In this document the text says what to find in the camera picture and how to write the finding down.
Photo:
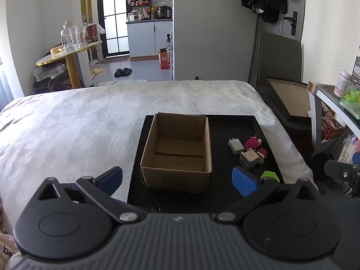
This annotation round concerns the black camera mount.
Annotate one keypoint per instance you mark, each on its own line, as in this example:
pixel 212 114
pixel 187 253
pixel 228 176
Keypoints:
pixel 346 172

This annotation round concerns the white kitchen cabinet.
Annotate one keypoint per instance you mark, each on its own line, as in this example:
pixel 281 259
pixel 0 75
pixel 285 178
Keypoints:
pixel 146 38

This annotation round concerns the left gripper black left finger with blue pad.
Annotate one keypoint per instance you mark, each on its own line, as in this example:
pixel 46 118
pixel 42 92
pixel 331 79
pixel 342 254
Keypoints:
pixel 100 190

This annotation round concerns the red gift box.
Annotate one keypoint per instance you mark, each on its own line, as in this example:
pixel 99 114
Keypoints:
pixel 91 33

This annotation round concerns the black tray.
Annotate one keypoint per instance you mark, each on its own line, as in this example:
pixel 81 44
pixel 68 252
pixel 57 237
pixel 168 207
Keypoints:
pixel 220 193

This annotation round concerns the green items bag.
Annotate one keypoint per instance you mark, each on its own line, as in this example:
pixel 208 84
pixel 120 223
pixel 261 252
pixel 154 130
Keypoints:
pixel 351 103

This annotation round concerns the grey door with handle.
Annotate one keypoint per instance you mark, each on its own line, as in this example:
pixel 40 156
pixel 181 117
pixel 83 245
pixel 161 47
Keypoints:
pixel 290 24

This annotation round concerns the yellow round side table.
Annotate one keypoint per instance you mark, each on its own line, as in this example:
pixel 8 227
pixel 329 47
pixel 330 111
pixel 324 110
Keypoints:
pixel 69 59

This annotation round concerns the white charger plug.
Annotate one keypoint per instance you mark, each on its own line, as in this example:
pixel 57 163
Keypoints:
pixel 236 146

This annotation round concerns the yellow slipper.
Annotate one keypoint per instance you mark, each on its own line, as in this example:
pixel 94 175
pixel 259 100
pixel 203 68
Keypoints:
pixel 96 71

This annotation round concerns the pink toy figure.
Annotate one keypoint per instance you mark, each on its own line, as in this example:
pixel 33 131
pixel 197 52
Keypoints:
pixel 253 143

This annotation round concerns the grey metal shelf table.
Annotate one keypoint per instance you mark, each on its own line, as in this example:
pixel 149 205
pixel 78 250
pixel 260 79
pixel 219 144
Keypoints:
pixel 320 93

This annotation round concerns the dark leaning board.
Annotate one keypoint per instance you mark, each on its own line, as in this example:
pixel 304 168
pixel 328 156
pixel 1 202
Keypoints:
pixel 276 57

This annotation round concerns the black slippers pair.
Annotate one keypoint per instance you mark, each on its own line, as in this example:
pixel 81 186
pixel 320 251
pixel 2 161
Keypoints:
pixel 122 72

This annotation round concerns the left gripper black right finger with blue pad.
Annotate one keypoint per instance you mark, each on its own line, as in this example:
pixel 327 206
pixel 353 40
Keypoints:
pixel 254 192

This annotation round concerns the rice cooker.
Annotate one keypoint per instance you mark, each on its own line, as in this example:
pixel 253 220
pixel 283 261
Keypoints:
pixel 164 12

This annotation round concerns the clear glass jar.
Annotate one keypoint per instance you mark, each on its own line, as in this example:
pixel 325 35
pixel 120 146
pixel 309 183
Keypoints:
pixel 70 37

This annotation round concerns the pink white canister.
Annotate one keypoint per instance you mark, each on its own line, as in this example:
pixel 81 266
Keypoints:
pixel 342 83

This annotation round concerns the black suitcase under table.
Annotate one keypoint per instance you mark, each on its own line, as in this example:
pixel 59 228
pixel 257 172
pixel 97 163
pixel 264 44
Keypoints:
pixel 59 83

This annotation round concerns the black framed cork board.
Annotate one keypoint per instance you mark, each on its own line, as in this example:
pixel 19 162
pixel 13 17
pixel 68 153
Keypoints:
pixel 289 101

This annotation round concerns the red doll figurine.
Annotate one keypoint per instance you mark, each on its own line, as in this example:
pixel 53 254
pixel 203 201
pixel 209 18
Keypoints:
pixel 262 153

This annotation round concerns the brown cardboard box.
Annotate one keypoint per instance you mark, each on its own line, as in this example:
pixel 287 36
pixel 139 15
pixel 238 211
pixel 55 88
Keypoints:
pixel 177 152

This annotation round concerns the beige grey square adapter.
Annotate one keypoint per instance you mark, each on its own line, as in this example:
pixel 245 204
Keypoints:
pixel 248 158

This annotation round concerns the green plastic cube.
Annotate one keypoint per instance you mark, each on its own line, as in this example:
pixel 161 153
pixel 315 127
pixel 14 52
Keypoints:
pixel 268 175

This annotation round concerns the orange red carton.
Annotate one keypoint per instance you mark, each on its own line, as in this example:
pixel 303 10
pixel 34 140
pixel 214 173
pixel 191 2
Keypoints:
pixel 164 59

